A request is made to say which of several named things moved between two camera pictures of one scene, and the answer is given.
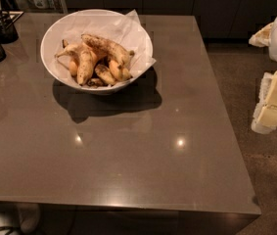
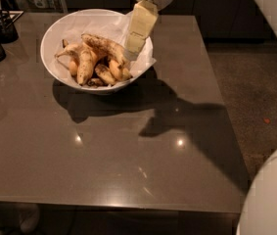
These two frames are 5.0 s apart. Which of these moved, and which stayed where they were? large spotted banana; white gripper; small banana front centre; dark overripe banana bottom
Moved: white gripper
Stayed: large spotted banana; small banana front centre; dark overripe banana bottom
